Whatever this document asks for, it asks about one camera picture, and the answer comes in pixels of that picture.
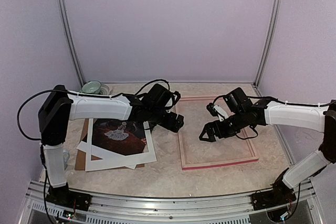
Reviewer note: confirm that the pink wooden picture frame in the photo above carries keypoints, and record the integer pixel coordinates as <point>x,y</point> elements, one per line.
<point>243,135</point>

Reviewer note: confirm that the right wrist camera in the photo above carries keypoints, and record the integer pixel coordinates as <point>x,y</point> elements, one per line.
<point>216,111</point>

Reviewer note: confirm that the aluminium corner post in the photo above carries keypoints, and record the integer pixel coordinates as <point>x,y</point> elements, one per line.
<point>70,41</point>
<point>268,42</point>

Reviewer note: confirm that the green ceramic bowl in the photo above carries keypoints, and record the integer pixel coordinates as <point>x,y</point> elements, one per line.
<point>91,87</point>

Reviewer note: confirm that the dark photo with white figure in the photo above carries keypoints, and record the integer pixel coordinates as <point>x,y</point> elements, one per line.
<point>122,137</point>

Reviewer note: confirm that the left aluminium corner post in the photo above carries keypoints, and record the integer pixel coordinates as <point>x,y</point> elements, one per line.
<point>70,41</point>

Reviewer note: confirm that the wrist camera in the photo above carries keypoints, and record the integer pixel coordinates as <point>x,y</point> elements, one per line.
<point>175,98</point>
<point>216,111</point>

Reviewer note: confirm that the brown backing board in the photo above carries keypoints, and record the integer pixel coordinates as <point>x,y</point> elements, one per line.
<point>80,163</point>

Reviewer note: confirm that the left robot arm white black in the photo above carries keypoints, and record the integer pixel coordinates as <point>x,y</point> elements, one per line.
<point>62,105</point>

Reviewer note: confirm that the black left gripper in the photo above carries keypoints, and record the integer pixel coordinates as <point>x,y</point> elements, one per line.
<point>169,125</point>

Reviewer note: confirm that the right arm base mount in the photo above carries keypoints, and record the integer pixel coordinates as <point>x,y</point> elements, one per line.
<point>279,194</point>

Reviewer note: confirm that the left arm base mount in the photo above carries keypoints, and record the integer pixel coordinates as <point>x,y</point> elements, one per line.
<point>65,197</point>

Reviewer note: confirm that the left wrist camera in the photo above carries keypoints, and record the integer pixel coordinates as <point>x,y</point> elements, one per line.
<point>175,98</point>

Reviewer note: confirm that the white and blue mug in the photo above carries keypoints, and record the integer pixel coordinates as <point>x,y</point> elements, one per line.
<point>66,157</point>

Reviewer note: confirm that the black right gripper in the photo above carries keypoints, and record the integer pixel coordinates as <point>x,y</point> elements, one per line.
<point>219,133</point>

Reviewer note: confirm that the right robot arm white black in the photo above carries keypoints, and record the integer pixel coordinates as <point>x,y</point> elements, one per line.
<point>315,117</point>

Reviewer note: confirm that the right aluminium corner post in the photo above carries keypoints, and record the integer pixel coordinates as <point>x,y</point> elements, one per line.
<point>268,42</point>

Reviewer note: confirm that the white mat board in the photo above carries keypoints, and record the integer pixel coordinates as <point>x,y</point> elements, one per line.
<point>83,147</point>
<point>114,160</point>

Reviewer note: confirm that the aluminium front rail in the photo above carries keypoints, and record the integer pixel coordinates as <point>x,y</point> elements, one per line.
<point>232,208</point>

